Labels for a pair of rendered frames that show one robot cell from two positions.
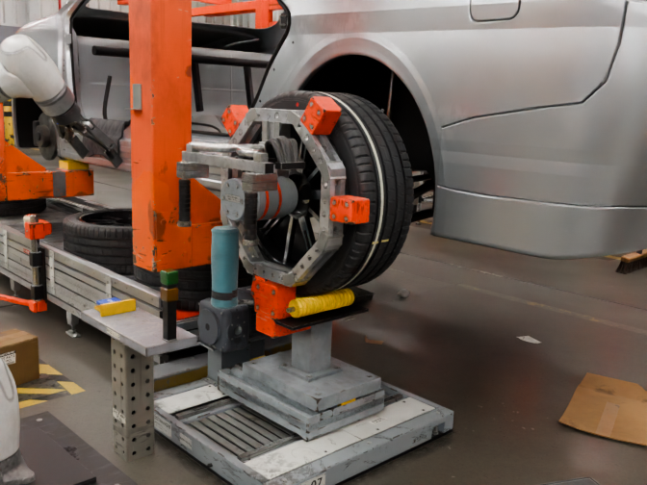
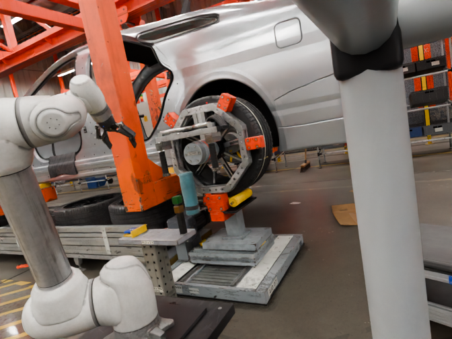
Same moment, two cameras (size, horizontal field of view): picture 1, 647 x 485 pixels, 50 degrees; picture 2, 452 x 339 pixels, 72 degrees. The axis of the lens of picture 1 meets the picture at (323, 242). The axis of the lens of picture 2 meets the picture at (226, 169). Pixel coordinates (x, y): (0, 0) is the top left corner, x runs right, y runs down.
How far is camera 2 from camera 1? 0.76 m
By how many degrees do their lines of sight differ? 18
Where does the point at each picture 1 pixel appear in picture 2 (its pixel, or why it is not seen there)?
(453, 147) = (282, 107)
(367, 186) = (257, 130)
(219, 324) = not seen: hidden behind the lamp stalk
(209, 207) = (157, 172)
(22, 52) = (87, 83)
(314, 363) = (240, 230)
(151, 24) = (114, 81)
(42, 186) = not seen: hidden behind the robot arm
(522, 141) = (318, 95)
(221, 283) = (192, 201)
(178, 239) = (149, 191)
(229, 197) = (190, 153)
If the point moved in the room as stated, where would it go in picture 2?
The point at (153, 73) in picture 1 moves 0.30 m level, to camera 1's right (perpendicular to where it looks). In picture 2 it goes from (120, 105) to (166, 99)
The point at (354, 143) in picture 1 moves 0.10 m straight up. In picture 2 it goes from (246, 111) to (243, 95)
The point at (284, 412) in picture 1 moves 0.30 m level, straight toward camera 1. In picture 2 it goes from (237, 257) to (259, 274)
